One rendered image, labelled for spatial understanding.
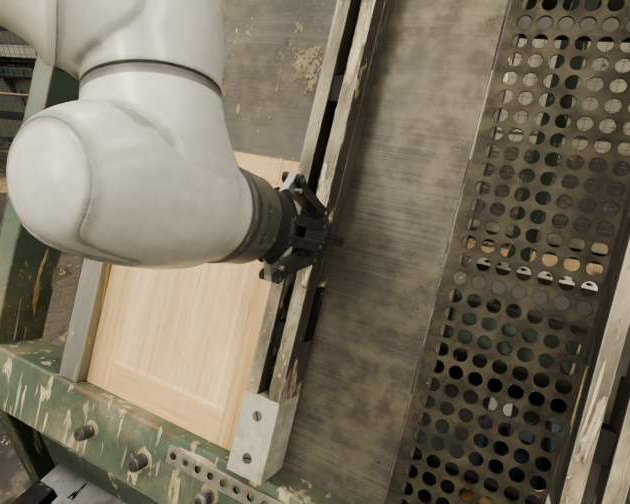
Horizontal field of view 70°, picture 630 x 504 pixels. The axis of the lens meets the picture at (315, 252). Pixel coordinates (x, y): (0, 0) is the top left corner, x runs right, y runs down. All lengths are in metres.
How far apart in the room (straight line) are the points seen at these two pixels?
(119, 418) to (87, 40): 0.69
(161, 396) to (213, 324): 0.17
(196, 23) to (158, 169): 0.12
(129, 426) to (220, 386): 0.18
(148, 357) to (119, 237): 0.62
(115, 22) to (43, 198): 0.13
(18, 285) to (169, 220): 0.88
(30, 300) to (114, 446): 0.41
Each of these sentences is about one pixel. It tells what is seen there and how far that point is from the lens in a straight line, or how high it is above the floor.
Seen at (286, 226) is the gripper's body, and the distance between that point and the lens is 0.44.
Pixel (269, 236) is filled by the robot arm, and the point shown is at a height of 1.35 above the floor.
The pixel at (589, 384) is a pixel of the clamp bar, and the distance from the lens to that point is 0.62.
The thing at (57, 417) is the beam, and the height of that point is 0.84.
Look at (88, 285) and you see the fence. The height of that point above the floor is 1.06.
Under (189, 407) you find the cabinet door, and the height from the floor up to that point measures 0.92.
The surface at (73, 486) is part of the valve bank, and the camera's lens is 1.06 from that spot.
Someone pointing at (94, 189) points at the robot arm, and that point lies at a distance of 0.27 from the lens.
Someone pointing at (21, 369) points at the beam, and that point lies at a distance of 1.11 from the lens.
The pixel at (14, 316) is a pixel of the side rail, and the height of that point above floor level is 0.94.
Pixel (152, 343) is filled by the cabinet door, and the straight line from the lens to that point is 0.89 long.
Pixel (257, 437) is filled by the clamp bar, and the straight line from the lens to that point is 0.72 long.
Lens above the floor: 1.55
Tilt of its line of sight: 30 degrees down
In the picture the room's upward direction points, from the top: straight up
